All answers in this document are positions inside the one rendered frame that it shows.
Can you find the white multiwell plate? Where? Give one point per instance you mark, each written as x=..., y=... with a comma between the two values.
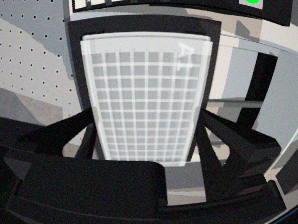
x=151, y=136

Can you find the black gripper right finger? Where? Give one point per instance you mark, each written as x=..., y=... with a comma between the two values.
x=251, y=153

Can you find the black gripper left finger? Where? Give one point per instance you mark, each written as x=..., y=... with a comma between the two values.
x=51, y=139

